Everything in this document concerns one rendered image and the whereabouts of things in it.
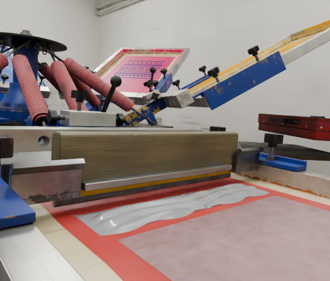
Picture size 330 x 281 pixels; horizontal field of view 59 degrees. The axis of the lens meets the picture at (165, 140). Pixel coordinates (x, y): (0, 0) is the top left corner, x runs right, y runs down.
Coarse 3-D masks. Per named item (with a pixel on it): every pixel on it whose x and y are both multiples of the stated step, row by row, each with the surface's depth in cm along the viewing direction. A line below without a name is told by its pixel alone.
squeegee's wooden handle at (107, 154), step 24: (72, 144) 37; (96, 144) 40; (120, 144) 42; (144, 144) 45; (168, 144) 48; (192, 144) 52; (216, 144) 57; (96, 168) 40; (120, 168) 43; (144, 168) 46; (168, 168) 49
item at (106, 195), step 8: (208, 176) 58; (216, 176) 60; (224, 176) 62; (160, 184) 50; (168, 184) 51; (176, 184) 52; (184, 184) 54; (112, 192) 44; (120, 192) 45; (128, 192) 46; (136, 192) 47; (64, 200) 39; (72, 200) 40; (80, 200) 40; (88, 200) 41
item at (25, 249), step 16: (256, 176) 66; (272, 176) 63; (288, 176) 61; (304, 176) 58; (320, 176) 57; (320, 192) 56; (32, 224) 26; (0, 240) 23; (16, 240) 23; (32, 240) 23; (48, 240) 23; (0, 256) 20; (16, 256) 21; (32, 256) 21; (48, 256) 21; (0, 272) 20; (16, 272) 19; (32, 272) 19; (48, 272) 19; (64, 272) 19
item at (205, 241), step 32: (160, 192) 50; (64, 224) 35; (160, 224) 37; (192, 224) 37; (224, 224) 38; (128, 256) 28; (160, 256) 29; (192, 256) 29; (224, 256) 30; (256, 256) 30; (288, 256) 31; (320, 256) 31
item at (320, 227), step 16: (176, 192) 51; (272, 192) 56; (224, 208) 45; (240, 208) 45; (256, 208) 46; (272, 208) 46; (288, 208) 47; (304, 208) 48; (320, 208) 48; (256, 224) 39; (272, 224) 40; (288, 224) 40; (304, 224) 40; (320, 224) 41; (288, 240) 35; (304, 240) 35; (320, 240) 35
